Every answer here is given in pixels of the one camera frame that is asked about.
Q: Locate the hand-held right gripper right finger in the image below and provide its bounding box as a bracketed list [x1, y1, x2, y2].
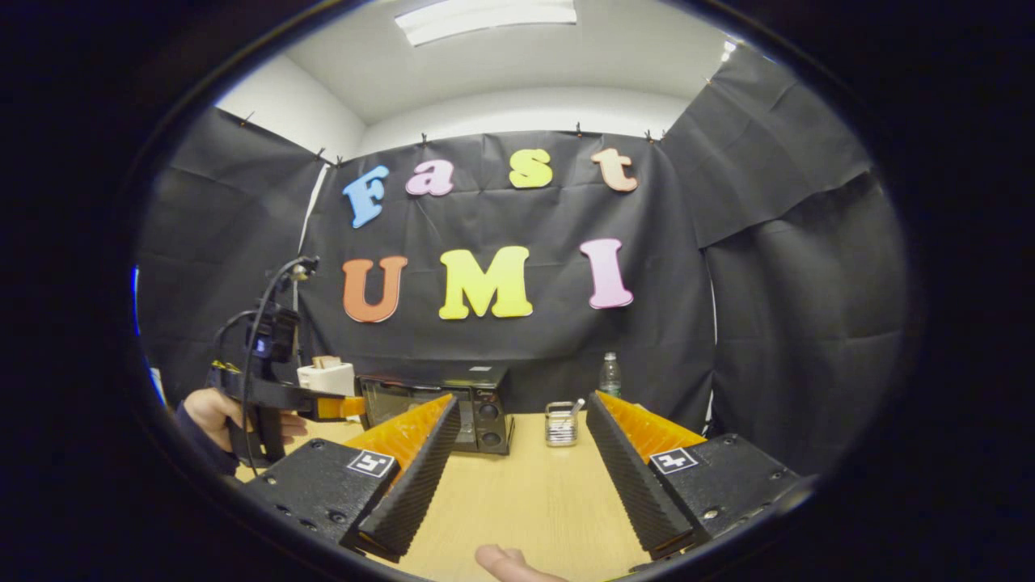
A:
[586, 390, 801, 560]

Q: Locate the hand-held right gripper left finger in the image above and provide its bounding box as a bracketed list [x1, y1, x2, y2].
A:
[243, 394, 462, 564]

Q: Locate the black electric oven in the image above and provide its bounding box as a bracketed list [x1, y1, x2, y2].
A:
[358, 365, 515, 456]

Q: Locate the white toaster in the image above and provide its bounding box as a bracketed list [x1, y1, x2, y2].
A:
[297, 361, 357, 399]

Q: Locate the black backdrop cloth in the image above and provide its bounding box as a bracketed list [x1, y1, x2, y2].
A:
[133, 44, 910, 478]

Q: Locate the large ceiling light panel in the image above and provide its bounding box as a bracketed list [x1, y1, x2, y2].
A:
[395, 0, 579, 47]

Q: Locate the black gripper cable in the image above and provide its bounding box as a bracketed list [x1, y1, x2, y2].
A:
[212, 259, 308, 478]

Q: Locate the wire mesh holder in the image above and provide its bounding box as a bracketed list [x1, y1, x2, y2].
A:
[544, 400, 579, 448]

